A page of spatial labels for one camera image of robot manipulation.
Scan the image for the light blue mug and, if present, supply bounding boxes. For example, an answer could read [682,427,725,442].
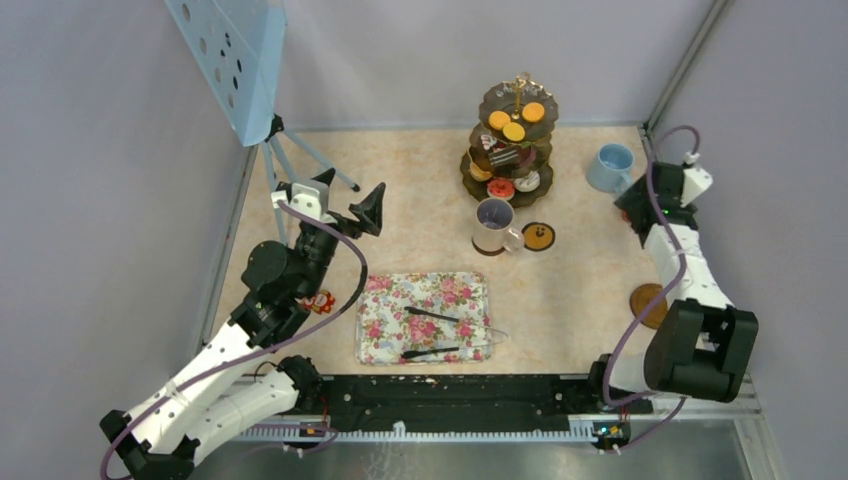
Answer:
[586,143,635,196]

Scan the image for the brown wooden coaster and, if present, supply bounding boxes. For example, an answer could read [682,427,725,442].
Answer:
[629,283,668,330]

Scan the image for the white striped donut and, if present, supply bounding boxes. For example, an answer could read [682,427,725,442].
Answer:
[513,171,541,193]

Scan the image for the pink frosted donut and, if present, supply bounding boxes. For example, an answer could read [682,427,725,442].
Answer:
[518,147,537,168]

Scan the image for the orange bun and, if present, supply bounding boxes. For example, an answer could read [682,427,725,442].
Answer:
[469,161,492,182]

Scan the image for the pink mug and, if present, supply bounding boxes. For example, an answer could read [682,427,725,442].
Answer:
[471,198,524,252]

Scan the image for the red donut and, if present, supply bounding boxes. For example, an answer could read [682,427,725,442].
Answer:
[486,178,516,201]

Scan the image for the chocolate cake slice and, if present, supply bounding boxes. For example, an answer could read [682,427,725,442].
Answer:
[478,134,498,151]

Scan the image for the orange macaron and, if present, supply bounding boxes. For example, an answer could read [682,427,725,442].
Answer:
[521,102,546,123]
[487,110,512,131]
[501,122,526,143]

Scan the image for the metal tongs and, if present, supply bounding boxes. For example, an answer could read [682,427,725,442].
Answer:
[398,306,509,363]

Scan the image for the dark brown round coaster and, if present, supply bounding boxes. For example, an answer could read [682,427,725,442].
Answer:
[471,240,506,257]

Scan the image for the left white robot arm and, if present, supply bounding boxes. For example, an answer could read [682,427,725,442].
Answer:
[99,169,386,479]

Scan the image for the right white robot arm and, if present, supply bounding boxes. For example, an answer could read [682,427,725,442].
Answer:
[586,162,759,412]

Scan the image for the red owl toy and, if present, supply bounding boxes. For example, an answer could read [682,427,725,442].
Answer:
[301,290,336,315]

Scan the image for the floral serving tray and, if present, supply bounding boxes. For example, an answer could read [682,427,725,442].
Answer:
[355,271,491,366]

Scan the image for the three-tier dark cake stand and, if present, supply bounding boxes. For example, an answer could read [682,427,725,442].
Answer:
[459,72,559,209]

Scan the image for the blue perforated board stand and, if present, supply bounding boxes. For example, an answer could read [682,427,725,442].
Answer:
[164,0,362,246]

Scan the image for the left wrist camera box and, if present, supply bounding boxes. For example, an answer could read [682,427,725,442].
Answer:
[271,179,334,224]

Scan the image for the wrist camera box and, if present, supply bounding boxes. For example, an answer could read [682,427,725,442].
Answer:
[271,179,334,224]
[680,152,714,207]

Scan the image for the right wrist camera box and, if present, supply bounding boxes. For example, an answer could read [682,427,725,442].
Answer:
[680,152,714,207]

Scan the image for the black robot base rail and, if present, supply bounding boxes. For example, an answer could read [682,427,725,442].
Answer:
[301,374,618,433]

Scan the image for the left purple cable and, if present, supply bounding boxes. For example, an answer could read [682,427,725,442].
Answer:
[100,201,370,480]

